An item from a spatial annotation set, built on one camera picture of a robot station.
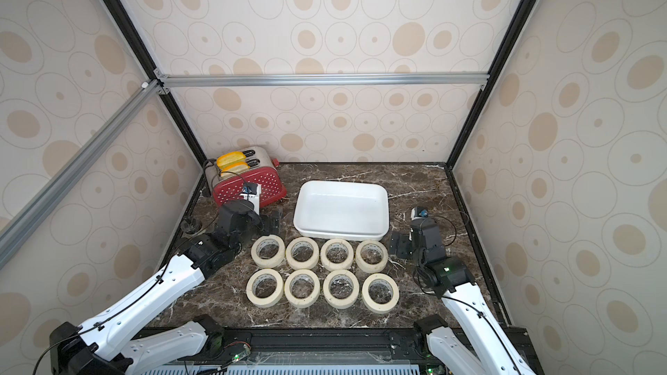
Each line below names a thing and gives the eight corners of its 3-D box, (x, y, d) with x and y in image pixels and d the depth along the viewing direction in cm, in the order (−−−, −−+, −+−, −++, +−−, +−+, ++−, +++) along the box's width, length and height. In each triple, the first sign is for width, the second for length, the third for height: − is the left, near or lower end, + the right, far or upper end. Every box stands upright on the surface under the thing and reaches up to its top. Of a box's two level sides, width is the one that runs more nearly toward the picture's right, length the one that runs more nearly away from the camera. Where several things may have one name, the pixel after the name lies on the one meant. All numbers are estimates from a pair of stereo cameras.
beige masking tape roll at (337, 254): (320, 271, 89) (320, 267, 87) (321, 243, 96) (321, 239, 94) (353, 271, 89) (354, 267, 87) (352, 243, 96) (353, 239, 94)
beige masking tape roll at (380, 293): (362, 313, 81) (363, 310, 79) (360, 277, 89) (361, 273, 86) (399, 313, 81) (401, 310, 79) (394, 277, 89) (396, 273, 86)
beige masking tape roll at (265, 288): (245, 307, 82) (242, 304, 80) (252, 272, 90) (250, 268, 87) (281, 307, 82) (279, 304, 80) (286, 272, 90) (284, 268, 87)
